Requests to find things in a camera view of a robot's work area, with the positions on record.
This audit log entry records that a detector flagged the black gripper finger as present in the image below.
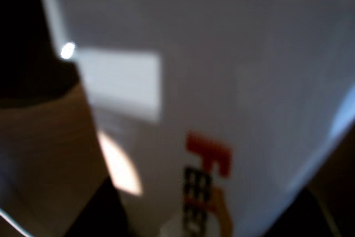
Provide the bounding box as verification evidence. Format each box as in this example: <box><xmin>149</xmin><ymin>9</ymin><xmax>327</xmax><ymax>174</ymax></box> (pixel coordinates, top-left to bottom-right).
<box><xmin>0</xmin><ymin>0</ymin><xmax>80</xmax><ymax>107</ymax></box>

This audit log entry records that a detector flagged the white servo box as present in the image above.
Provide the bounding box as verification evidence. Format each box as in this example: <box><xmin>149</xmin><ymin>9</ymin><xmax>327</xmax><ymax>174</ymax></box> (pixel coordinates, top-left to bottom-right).
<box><xmin>38</xmin><ymin>0</ymin><xmax>355</xmax><ymax>237</ymax></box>

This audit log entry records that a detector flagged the white cable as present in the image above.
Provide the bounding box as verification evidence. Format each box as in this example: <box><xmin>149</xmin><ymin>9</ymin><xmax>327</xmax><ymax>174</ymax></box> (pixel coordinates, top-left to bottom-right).
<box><xmin>0</xmin><ymin>208</ymin><xmax>32</xmax><ymax>237</ymax></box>

